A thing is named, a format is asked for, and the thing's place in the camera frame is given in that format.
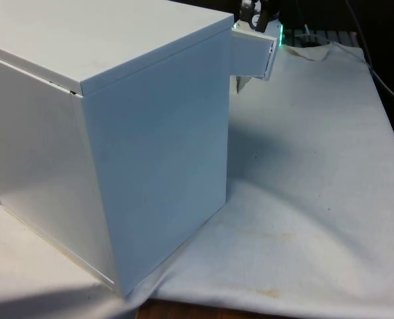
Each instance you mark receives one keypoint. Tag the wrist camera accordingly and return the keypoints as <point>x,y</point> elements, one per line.
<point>246,7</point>

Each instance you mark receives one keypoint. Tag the white drawer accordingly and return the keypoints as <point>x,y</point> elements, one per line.
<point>248,53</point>

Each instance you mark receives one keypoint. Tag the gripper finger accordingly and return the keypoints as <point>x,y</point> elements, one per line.
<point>260,22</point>

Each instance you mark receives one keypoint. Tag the white chest of drawers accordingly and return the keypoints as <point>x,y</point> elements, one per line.
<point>143,139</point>

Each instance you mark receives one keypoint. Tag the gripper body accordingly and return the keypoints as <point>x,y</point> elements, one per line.
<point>269,7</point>

